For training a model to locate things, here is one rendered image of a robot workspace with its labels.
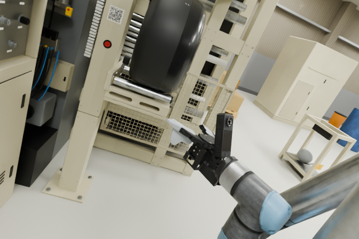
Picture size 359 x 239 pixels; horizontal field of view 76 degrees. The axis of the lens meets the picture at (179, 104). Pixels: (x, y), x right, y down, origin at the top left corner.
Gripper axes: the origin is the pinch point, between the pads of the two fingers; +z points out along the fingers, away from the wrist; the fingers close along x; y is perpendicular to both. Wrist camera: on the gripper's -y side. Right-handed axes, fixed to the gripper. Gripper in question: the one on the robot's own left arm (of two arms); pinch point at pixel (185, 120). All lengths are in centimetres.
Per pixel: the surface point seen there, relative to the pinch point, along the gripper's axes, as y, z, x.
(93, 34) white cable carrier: -2, 84, -1
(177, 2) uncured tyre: -35, 55, 18
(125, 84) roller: 14, 63, 16
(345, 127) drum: -32, 82, 679
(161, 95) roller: 11, 51, 32
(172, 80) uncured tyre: -1, 43, 27
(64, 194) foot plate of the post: 104, 74, 17
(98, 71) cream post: 16, 79, 7
